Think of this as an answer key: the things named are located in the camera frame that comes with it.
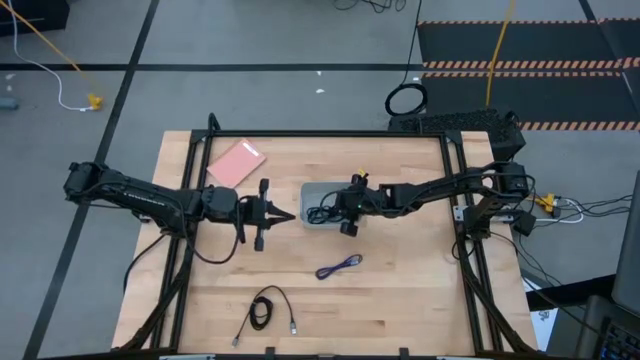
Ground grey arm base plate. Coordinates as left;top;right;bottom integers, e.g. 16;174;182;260
452;204;517;225

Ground white paper sheet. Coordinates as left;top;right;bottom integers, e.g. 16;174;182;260
521;276;560;352

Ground long yellow hanging cable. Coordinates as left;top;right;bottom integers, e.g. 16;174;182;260
484;0;517;109

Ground black power brick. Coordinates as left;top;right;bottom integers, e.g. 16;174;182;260
511;211;538;238

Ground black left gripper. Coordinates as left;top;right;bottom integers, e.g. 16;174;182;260
238;178;297;252

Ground light grey plastic bin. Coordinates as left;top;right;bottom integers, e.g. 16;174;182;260
299;181;362;232

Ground long black hanging cable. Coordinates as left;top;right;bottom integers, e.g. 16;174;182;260
383;0;430;118

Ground black silver-plug USB-C cable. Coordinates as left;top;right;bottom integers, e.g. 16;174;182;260
230;284;298;349

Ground white cable bundle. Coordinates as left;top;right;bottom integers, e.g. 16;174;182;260
533;197;587;225

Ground black cable tangle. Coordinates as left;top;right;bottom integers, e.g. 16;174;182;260
331;0;408;15

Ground yellow floor cable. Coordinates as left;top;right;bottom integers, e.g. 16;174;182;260
0;0;99;101

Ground black floor box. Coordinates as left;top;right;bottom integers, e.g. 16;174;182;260
0;0;71;38

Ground black hazard-striped floor mat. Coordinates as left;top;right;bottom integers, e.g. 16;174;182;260
416;17;640;133

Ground black aluminium table frame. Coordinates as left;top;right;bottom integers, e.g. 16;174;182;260
110;112;540;355

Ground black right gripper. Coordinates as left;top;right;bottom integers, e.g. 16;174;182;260
319;173;384;237

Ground yellow cable connector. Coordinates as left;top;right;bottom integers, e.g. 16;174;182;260
533;192;559;215

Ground black perforated box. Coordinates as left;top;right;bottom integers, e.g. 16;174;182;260
388;108;528;163

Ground purple USB-C cable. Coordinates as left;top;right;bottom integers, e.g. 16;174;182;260
315;253;364;281

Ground white floor cable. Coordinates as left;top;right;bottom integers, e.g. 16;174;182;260
6;0;94;113

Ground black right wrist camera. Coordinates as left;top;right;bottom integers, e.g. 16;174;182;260
344;186;374;214

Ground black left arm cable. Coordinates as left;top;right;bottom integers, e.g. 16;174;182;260
122;197;252;296

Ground dark keyboard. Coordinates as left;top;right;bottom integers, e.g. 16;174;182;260
573;293;640;360

